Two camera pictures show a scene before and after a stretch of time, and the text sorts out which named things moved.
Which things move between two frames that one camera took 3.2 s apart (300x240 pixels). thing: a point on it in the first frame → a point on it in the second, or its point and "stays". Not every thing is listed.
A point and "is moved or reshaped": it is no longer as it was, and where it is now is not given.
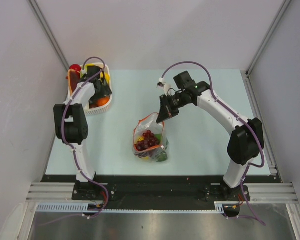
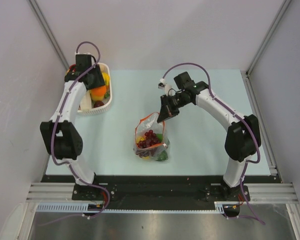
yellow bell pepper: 138,138 stays
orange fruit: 102,101 is moved or reshaped
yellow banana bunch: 107,77 stays
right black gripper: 165,112 stays
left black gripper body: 104,90 → 98,80
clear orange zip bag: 149,141 stays
